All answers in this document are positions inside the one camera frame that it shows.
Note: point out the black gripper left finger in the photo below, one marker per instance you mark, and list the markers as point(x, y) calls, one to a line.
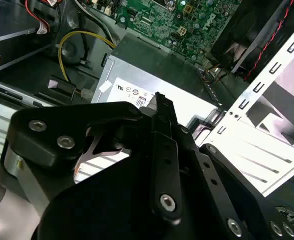
point(61, 120)

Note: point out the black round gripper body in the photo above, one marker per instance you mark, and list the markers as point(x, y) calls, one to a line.
point(99, 212)

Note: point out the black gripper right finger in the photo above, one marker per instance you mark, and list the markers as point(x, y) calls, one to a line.
point(249, 197)

